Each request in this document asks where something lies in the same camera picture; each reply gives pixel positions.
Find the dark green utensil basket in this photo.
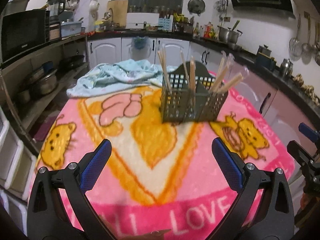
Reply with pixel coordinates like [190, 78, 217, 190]
[159, 61, 228, 123]

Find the steel kettle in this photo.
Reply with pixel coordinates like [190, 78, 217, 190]
[279, 59, 293, 78]

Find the blue enamel pot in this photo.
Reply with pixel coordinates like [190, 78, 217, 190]
[255, 52, 276, 72]

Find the hanging steel ladle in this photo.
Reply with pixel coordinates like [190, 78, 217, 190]
[302, 11, 312, 55]

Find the pink cartoon blanket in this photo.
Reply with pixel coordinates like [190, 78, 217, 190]
[36, 86, 295, 239]

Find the black lidded canister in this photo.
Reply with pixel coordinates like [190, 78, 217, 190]
[257, 44, 272, 56]

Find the steel pot on shelf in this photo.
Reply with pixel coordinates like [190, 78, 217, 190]
[33, 69, 57, 95]

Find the stainless steel stock pot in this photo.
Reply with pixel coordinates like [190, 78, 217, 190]
[218, 20, 243, 44]

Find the light blue towel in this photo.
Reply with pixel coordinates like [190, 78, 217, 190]
[66, 59, 163, 99]

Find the red sauce bottle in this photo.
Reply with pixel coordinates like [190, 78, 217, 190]
[203, 22, 215, 39]

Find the light blue plastic box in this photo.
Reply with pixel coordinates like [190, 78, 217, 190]
[61, 21, 82, 37]

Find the black microwave oven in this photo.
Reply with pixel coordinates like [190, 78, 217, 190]
[1, 9, 49, 61]

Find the hanging pot lid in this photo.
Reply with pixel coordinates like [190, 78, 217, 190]
[187, 0, 206, 16]

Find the blue plastic bag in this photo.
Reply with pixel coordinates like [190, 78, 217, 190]
[132, 36, 149, 50]

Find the blue knife block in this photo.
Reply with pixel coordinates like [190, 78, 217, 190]
[158, 16, 173, 32]

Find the blender with black lid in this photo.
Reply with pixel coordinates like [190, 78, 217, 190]
[47, 0, 66, 22]

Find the wooden cutting board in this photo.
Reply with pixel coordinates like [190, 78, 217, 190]
[107, 0, 129, 28]

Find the hanging wire skimmer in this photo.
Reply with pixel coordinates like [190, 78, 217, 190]
[289, 14, 302, 61]

